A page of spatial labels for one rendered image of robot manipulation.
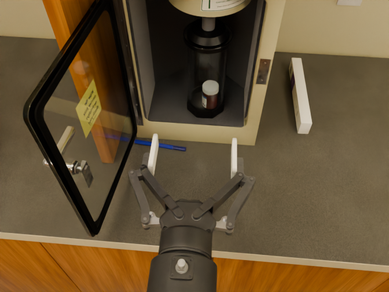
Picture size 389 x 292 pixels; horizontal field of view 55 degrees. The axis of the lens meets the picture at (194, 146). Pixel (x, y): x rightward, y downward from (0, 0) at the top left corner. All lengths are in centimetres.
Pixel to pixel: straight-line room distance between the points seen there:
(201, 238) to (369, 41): 101
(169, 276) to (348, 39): 105
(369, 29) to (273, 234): 75
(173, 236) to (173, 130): 50
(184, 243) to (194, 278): 5
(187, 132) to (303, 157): 31
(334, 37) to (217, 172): 63
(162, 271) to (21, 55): 102
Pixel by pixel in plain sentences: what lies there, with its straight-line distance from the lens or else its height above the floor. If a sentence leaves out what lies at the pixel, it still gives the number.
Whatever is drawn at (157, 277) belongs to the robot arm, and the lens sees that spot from 50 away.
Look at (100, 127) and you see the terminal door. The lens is 74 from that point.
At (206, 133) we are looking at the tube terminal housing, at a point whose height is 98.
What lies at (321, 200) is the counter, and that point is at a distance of 96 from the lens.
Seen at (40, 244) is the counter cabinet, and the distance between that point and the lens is 109.
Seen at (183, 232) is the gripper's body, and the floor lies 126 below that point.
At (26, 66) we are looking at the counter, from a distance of 133.
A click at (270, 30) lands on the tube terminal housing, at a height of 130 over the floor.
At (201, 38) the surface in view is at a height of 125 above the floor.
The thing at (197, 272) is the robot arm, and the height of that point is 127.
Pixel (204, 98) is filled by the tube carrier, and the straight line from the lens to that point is 91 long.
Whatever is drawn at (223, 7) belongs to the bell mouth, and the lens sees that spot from 75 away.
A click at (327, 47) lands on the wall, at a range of 135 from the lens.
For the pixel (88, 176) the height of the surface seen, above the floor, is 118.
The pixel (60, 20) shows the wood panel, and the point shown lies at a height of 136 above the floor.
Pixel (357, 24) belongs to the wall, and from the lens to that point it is 132.
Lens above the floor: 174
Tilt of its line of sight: 53 degrees down
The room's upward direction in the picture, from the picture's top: straight up
